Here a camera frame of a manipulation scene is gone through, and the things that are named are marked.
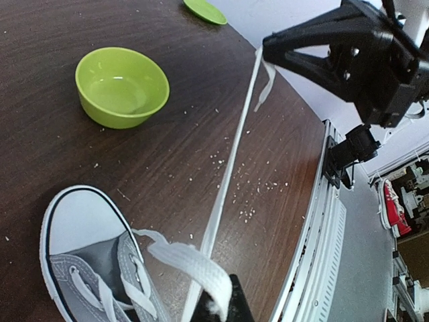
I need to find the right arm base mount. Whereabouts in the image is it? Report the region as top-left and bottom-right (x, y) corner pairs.
(322, 124), (381, 189)

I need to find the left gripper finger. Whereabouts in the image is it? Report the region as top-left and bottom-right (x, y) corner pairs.
(186, 274), (256, 322)

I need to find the white shoelace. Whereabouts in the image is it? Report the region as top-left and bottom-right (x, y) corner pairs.
(66, 49), (275, 321)

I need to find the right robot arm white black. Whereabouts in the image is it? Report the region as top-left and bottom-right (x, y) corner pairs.
(263, 1), (428, 127)

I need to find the front aluminium rail base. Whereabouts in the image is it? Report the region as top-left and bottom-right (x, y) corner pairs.
(269, 120), (347, 321)

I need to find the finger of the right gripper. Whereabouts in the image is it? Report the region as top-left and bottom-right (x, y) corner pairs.
(284, 48), (362, 103)
(263, 6), (372, 67)

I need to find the green plastic plate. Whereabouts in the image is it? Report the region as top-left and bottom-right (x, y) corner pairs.
(183, 0), (228, 25)

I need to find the red sneaker in background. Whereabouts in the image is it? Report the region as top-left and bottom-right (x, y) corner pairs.
(377, 179), (412, 238)

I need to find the green plastic bowl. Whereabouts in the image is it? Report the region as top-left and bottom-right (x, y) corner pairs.
(75, 47), (170, 129)

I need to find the grey canvas sneaker red sole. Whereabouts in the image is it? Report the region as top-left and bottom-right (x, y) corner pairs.
(39, 185), (171, 321)

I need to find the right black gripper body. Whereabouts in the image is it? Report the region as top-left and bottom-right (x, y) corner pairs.
(330, 1), (428, 127)

